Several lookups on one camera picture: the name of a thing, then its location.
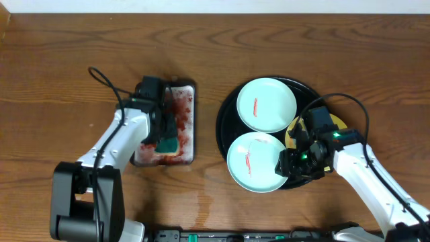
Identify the round black tray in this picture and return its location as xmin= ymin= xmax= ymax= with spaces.
xmin=216 ymin=77 xmax=324 ymax=190

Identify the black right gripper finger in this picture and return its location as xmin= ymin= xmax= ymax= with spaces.
xmin=275 ymin=149 xmax=297 ymax=177
xmin=289 ymin=126 xmax=308 ymax=149

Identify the black rectangular wash tray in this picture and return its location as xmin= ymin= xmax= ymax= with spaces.
xmin=130 ymin=79 xmax=196 ymax=167

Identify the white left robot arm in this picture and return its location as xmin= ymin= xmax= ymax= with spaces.
xmin=50 ymin=97 xmax=171 ymax=242

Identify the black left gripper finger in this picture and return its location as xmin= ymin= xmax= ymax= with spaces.
xmin=142 ymin=114 xmax=163 ymax=145
xmin=162 ymin=112 xmax=177 ymax=139

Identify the yellow plate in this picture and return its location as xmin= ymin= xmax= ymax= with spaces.
xmin=285 ymin=114 xmax=347 ymax=149

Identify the mint green plate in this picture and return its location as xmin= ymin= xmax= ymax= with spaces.
xmin=226 ymin=132 xmax=288 ymax=193
xmin=236 ymin=77 xmax=298 ymax=133

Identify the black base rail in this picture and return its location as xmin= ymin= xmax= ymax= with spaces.
xmin=143 ymin=229 xmax=335 ymax=242

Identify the green scrubbing sponge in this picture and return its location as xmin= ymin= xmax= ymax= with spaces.
xmin=155 ymin=137 xmax=179 ymax=155

